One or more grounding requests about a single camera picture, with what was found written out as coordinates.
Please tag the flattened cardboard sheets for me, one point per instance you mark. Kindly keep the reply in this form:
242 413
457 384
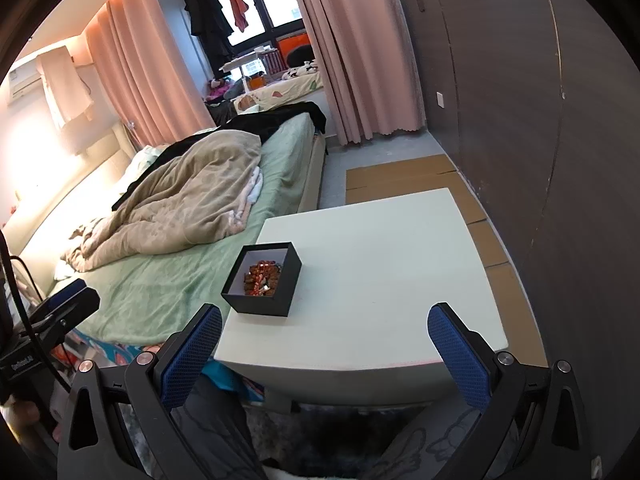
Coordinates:
400 170

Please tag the bed with green sheet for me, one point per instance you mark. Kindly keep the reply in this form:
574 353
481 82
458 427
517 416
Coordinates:
165 280

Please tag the printed bedsheet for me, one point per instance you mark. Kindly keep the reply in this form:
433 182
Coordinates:
115 355

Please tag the person's left hand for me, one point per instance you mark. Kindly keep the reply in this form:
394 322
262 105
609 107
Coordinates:
22 412

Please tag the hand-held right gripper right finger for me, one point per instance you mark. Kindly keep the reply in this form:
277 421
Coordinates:
460 360

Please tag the white low table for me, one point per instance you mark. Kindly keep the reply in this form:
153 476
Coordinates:
390 270

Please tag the pink plush toy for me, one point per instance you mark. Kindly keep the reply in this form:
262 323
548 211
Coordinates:
218 87

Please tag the small white folding table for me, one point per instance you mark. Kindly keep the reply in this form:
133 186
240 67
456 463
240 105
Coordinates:
250 59

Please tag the bed with printed quilt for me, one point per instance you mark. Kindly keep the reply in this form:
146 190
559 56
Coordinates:
290 87

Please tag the black garment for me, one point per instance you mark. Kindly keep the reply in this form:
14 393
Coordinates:
270 120

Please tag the orange cloth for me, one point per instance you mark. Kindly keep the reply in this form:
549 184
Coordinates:
290 46

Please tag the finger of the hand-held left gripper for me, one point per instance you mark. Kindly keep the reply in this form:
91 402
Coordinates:
62 295
75 310

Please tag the white fleece cloth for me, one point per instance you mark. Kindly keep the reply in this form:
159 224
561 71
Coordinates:
255 185

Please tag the dark shaggy rug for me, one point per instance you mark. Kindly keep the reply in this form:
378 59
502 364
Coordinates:
340 435

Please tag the white air conditioner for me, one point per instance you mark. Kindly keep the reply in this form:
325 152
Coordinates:
22 82

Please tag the black jewelry box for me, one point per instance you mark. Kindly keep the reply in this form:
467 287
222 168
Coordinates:
270 305

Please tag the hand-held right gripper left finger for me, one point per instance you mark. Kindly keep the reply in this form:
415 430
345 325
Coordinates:
192 355

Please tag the white wall switch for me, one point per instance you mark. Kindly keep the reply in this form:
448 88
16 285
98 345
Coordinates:
440 99

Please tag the black hanging coat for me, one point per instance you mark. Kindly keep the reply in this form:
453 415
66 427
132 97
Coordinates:
205 20

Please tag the pink curtain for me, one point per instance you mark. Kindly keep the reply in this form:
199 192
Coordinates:
145 60
350 60

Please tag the beige blanket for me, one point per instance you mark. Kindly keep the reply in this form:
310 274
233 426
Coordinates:
190 195

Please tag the teal cloth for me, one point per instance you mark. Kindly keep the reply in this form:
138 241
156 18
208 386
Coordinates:
222 375

